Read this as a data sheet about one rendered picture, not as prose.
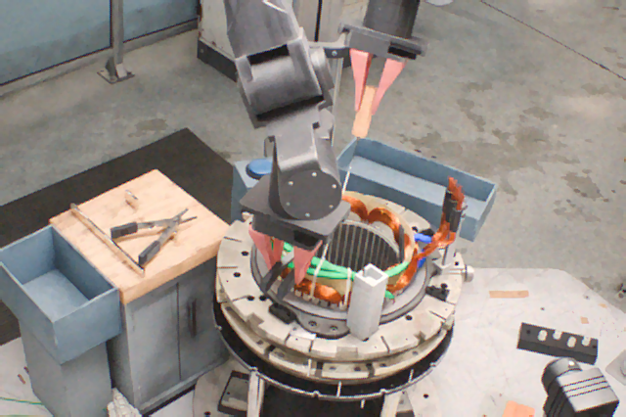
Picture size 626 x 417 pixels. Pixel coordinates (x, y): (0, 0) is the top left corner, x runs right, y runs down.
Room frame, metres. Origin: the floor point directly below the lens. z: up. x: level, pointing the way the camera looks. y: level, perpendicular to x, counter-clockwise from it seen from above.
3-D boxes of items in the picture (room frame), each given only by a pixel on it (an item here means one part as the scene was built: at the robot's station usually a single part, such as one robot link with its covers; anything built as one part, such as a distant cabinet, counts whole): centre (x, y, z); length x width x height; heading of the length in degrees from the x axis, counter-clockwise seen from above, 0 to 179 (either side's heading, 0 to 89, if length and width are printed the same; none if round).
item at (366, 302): (0.79, -0.08, 1.14); 0.03 x 0.03 x 0.09; 52
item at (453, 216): (0.90, -0.17, 1.21); 0.04 x 0.04 x 0.03; 52
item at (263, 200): (0.76, 0.02, 1.31); 0.10 x 0.07 x 0.07; 69
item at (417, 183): (1.17, -0.15, 0.92); 0.25 x 0.11 x 0.28; 68
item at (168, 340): (0.97, 0.24, 0.91); 0.19 x 0.19 x 0.26; 49
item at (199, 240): (0.97, 0.24, 1.05); 0.20 x 0.19 x 0.02; 139
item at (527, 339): (1.10, -0.46, 0.79); 0.15 x 0.05 x 0.02; 79
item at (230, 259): (0.91, -0.05, 1.09); 0.32 x 0.32 x 0.01
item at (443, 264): (0.92, -0.18, 1.15); 0.03 x 0.02 x 0.12; 134
